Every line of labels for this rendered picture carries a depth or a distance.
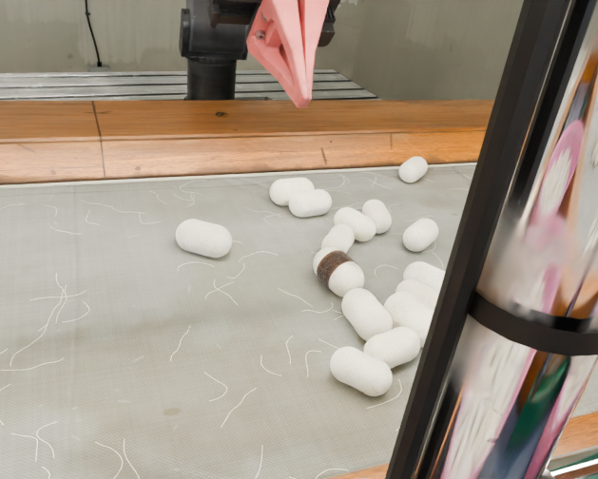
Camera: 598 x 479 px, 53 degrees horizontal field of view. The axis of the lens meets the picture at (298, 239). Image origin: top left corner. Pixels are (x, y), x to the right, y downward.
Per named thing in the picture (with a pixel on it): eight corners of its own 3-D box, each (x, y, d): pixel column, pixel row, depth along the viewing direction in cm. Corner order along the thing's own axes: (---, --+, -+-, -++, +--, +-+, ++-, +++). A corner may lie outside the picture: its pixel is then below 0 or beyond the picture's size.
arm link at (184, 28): (257, 16, 72) (249, 7, 76) (183, 11, 69) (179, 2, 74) (253, 68, 75) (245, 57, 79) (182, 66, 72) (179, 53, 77)
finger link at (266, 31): (383, 77, 42) (354, -32, 44) (287, 76, 39) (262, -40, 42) (346, 126, 48) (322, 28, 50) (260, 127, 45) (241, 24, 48)
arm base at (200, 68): (294, 62, 78) (273, 47, 83) (140, 62, 69) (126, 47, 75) (287, 120, 82) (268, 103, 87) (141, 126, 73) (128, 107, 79)
